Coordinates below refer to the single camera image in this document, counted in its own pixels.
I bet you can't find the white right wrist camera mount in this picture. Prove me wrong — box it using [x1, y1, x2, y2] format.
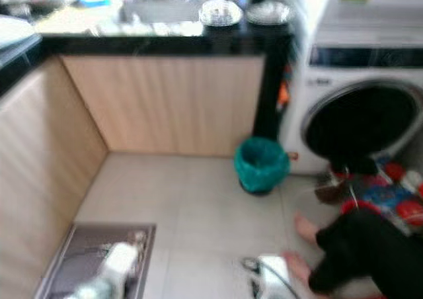
[258, 254, 299, 299]

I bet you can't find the wide shallow steel dish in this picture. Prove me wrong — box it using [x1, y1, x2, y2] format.
[245, 1, 293, 26]
[198, 0, 244, 27]

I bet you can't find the stainless steel sink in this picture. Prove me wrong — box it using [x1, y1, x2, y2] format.
[119, 0, 206, 35]

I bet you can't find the person in black trousers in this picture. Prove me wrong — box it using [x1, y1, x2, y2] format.
[283, 210, 423, 297]

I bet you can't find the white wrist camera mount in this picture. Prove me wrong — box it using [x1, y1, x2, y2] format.
[102, 241, 139, 288]
[258, 254, 299, 299]

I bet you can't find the green waste bin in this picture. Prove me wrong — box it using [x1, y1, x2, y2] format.
[233, 136, 291, 195]

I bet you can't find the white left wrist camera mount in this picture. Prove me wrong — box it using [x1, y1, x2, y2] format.
[102, 241, 139, 288]

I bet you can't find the blue printed package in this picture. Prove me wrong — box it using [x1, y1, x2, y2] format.
[364, 185, 412, 210]

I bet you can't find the grey floor mat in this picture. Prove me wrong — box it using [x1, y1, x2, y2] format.
[34, 223, 157, 299]

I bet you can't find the red round container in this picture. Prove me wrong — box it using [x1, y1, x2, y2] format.
[385, 163, 405, 182]
[395, 200, 423, 227]
[340, 198, 374, 215]

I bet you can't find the white washing machine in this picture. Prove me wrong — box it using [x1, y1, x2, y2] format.
[278, 0, 423, 177]

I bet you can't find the wooden kitchen base cabinet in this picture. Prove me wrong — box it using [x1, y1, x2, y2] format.
[0, 54, 265, 299]

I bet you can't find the orange plastic object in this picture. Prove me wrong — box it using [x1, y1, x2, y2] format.
[279, 81, 291, 108]

